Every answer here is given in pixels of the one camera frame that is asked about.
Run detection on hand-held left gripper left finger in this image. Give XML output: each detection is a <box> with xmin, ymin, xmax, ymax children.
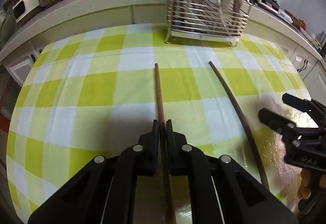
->
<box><xmin>28</xmin><ymin>119</ymin><xmax>160</xmax><ymax>224</ymax></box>

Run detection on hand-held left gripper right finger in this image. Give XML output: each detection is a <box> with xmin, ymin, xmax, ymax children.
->
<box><xmin>165</xmin><ymin>119</ymin><xmax>298</xmax><ymax>224</ymax></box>

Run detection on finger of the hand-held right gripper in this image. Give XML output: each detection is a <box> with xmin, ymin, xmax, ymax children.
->
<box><xmin>258</xmin><ymin>108</ymin><xmax>326</xmax><ymax>139</ymax></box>
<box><xmin>282</xmin><ymin>93</ymin><xmax>326</xmax><ymax>125</ymax></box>

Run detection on steel wire utensil rack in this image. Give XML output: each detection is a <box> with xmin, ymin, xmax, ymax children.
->
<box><xmin>164</xmin><ymin>0</ymin><xmax>258</xmax><ymax>47</ymax></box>

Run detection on person's right hand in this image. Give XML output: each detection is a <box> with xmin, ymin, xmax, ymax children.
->
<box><xmin>297</xmin><ymin>170</ymin><xmax>315</xmax><ymax>201</ymax></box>

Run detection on green checked tablecloth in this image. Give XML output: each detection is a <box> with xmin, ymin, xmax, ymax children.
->
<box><xmin>6</xmin><ymin>24</ymin><xmax>314</xmax><ymax>224</ymax></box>

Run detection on small white box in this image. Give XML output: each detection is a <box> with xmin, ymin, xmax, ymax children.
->
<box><xmin>278</xmin><ymin>9</ymin><xmax>293</xmax><ymax>22</ymax></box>

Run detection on white kitchen counter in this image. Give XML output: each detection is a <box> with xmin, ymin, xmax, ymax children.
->
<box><xmin>0</xmin><ymin>0</ymin><xmax>326</xmax><ymax>61</ymax></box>

